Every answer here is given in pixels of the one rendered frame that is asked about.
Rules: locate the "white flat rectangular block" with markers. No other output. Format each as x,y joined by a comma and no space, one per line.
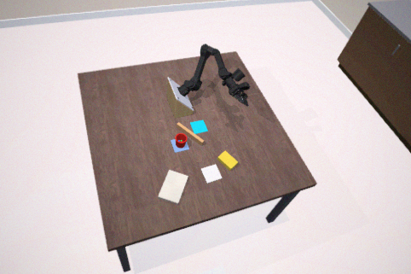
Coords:
173,187

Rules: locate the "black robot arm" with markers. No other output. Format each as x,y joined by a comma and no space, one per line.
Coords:
195,84

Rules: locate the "white flat square tile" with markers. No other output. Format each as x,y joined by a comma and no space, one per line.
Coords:
211,173

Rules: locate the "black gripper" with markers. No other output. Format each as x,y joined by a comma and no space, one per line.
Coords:
235,92

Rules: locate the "red cup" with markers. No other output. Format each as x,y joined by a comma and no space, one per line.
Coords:
180,137

